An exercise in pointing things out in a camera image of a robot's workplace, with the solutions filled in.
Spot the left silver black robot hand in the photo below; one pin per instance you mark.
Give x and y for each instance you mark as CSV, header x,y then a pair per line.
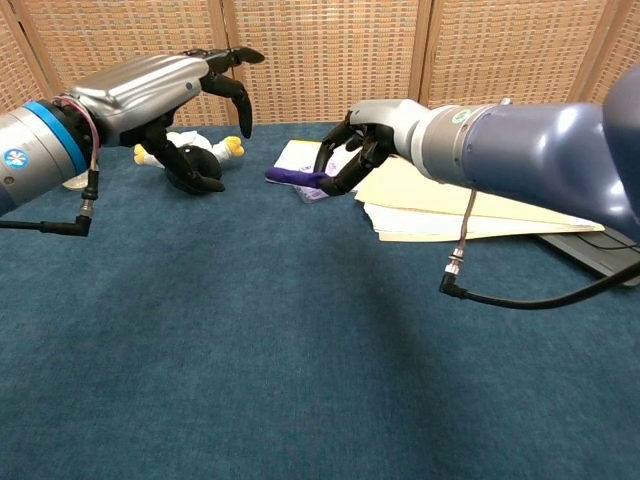
x,y
140,95

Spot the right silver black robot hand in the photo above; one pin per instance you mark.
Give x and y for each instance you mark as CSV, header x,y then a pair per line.
x,y
387,127

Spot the purple curved object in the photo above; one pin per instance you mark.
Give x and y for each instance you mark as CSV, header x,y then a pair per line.
x,y
292,176

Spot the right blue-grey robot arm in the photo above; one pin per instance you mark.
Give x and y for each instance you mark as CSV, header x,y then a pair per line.
x,y
540,150

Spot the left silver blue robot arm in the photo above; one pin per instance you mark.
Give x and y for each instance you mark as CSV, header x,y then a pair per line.
x,y
35,150

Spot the yellow manila folder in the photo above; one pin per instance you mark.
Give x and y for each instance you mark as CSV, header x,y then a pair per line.
x,y
415,192

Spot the white paper booklet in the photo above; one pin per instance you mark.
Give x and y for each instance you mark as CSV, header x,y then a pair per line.
x,y
295,155

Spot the clear purple plastic pack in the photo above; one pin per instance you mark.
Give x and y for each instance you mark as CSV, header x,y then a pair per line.
x,y
309,194

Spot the black white plush toy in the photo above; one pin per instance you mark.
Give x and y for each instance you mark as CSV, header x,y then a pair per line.
x,y
232,146

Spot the white paper stack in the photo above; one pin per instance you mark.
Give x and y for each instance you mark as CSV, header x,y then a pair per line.
x,y
425,227

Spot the green yellow drink can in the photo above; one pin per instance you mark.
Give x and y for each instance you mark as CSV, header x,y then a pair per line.
x,y
72,184

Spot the woven wooden folding screen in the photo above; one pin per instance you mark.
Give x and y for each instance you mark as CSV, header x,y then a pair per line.
x,y
320,30

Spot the black laptop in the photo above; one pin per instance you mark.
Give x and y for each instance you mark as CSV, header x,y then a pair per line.
x,y
595,252

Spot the blue felt table cloth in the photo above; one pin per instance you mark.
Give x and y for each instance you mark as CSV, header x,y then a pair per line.
x,y
250,340

